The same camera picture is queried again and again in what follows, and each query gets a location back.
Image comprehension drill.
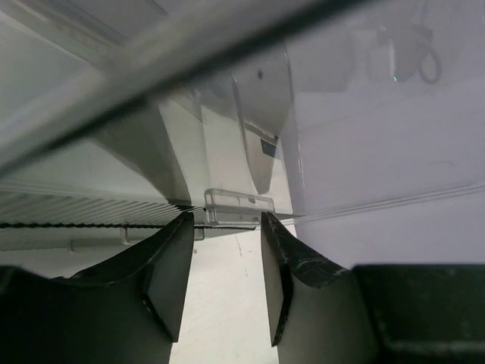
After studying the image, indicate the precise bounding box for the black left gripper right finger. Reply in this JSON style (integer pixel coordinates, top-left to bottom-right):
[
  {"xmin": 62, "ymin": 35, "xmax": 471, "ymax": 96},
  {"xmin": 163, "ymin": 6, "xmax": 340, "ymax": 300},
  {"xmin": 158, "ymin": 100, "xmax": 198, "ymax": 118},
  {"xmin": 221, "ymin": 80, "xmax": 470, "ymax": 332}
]
[{"xmin": 261, "ymin": 212, "xmax": 379, "ymax": 363}]

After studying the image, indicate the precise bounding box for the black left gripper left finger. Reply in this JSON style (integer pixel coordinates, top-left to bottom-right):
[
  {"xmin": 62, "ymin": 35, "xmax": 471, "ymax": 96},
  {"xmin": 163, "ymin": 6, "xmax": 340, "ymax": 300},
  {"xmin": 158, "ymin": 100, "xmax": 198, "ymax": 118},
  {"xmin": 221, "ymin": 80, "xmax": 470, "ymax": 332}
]
[{"xmin": 1, "ymin": 212, "xmax": 194, "ymax": 363}]

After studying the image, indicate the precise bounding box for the clear drawer organizer box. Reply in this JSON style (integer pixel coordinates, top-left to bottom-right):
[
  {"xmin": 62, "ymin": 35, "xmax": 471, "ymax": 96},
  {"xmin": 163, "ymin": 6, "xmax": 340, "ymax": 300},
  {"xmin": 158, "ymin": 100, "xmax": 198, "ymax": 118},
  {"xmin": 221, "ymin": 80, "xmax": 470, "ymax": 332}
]
[{"xmin": 1, "ymin": 180, "xmax": 294, "ymax": 251}]

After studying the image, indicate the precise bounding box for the clear acrylic organizer lid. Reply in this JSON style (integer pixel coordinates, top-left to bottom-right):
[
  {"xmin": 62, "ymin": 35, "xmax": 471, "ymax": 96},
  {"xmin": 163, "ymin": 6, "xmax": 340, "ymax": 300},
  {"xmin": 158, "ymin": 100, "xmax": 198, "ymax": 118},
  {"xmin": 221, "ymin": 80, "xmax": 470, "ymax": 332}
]
[{"xmin": 1, "ymin": 1, "xmax": 484, "ymax": 216}]

